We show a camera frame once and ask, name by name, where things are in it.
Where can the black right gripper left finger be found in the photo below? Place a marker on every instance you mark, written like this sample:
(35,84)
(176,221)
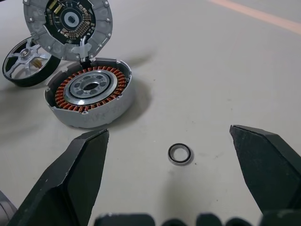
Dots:
(65,183)

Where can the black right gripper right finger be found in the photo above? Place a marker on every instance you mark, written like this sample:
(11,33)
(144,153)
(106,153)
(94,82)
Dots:
(270,169)

